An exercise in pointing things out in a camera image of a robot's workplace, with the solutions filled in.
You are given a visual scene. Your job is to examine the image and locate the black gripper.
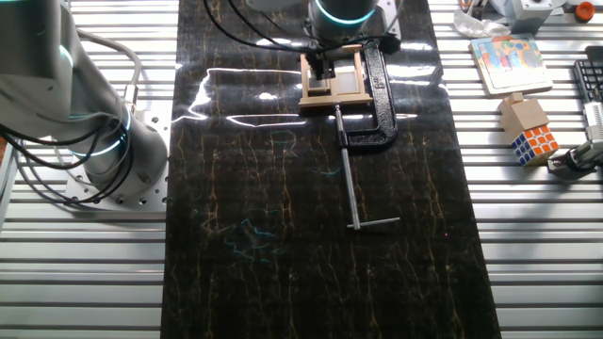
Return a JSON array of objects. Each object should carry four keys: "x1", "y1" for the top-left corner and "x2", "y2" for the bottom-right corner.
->
[{"x1": 306, "y1": 42, "x2": 340, "y2": 80}]

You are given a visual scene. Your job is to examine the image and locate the wooden sliding window sash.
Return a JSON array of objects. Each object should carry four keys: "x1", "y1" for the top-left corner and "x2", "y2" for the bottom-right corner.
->
[{"x1": 306, "y1": 74, "x2": 331, "y2": 94}]

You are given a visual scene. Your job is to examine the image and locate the black C-clamp with steel screw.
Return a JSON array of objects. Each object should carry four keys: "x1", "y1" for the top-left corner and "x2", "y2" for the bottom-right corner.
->
[{"x1": 321, "y1": 30, "x2": 401, "y2": 232}]

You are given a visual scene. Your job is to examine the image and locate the crumpled clear plastic wrap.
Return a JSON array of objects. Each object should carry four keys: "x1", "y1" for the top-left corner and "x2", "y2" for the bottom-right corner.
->
[{"x1": 453, "y1": 8, "x2": 513, "y2": 40}]

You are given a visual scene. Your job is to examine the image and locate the wooden toy house block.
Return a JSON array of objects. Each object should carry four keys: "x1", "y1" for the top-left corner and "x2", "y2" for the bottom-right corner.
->
[{"x1": 498, "y1": 91, "x2": 550, "y2": 142}]

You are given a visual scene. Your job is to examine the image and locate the grey control box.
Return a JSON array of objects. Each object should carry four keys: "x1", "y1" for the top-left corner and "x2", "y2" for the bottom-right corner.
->
[{"x1": 489, "y1": 0, "x2": 555, "y2": 34}]

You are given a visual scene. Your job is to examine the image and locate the black marble pattern mat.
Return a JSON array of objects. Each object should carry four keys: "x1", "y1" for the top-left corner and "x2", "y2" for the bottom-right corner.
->
[{"x1": 159, "y1": 0, "x2": 503, "y2": 339}]

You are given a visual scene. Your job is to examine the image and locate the Rubik's cube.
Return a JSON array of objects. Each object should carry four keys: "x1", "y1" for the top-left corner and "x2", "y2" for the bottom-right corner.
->
[{"x1": 511, "y1": 124, "x2": 561, "y2": 168}]

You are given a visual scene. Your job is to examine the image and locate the black keyboard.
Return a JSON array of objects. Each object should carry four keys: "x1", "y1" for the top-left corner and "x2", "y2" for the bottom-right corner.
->
[{"x1": 573, "y1": 45, "x2": 603, "y2": 103}]

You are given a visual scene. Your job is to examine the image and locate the orange round button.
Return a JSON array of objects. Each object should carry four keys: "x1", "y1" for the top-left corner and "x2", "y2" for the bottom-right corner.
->
[{"x1": 574, "y1": 1, "x2": 596, "y2": 24}]

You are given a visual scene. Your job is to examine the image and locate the wooden toy window frame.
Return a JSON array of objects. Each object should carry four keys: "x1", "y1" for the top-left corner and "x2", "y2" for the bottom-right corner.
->
[{"x1": 295, "y1": 43, "x2": 374, "y2": 107}]

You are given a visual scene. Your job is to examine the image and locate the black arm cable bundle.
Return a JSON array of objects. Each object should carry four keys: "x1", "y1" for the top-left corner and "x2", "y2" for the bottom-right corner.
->
[{"x1": 0, "y1": 0, "x2": 392, "y2": 206}]

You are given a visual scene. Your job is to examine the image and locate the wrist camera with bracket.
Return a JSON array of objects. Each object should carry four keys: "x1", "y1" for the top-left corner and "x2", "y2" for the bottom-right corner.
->
[{"x1": 378, "y1": 35, "x2": 401, "y2": 54}]

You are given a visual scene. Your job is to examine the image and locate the grey cable with metal connector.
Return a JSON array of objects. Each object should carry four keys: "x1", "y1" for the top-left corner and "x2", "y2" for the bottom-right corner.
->
[{"x1": 74, "y1": 28, "x2": 143, "y2": 114}]

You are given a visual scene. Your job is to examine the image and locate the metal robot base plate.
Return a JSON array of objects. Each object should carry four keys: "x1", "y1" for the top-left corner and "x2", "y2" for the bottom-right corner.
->
[{"x1": 63, "y1": 98, "x2": 173, "y2": 213}]

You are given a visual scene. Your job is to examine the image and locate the small camera on black mount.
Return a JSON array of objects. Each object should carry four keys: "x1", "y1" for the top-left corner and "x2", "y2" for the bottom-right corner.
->
[{"x1": 546, "y1": 139, "x2": 603, "y2": 180}]

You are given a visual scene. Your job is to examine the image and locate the silver ribbed camera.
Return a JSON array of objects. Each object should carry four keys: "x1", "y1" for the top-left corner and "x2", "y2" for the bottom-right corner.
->
[{"x1": 582, "y1": 100, "x2": 603, "y2": 142}]

